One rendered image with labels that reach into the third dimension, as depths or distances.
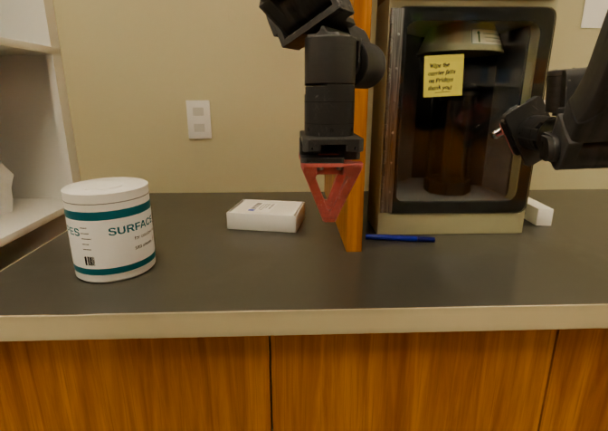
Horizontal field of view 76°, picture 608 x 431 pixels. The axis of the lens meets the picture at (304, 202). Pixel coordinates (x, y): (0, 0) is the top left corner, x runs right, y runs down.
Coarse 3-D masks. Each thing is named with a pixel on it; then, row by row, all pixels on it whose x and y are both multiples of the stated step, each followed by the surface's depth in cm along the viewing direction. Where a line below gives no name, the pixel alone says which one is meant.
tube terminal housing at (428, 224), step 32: (384, 0) 77; (416, 0) 72; (448, 0) 73; (480, 0) 73; (512, 0) 73; (544, 0) 73; (384, 32) 77; (384, 96) 77; (384, 128) 78; (384, 224) 84; (416, 224) 84; (448, 224) 84; (480, 224) 85; (512, 224) 85
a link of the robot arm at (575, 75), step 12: (552, 72) 55; (564, 72) 53; (576, 72) 52; (552, 84) 55; (564, 84) 53; (576, 84) 52; (552, 96) 55; (564, 96) 53; (552, 108) 56; (564, 108) 53; (540, 144) 54; (552, 144) 50; (540, 156) 54; (552, 156) 51
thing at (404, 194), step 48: (432, 48) 74; (480, 48) 74; (528, 48) 74; (480, 96) 76; (528, 96) 76; (432, 144) 78; (480, 144) 79; (432, 192) 81; (480, 192) 81; (528, 192) 82
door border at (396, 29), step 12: (396, 12) 72; (396, 24) 72; (396, 36) 73; (396, 48) 73; (396, 60) 74; (396, 72) 75; (396, 84) 75; (396, 96) 76; (396, 108) 76; (396, 120) 77; (384, 144) 78; (384, 168) 79; (384, 192) 81; (384, 204) 81
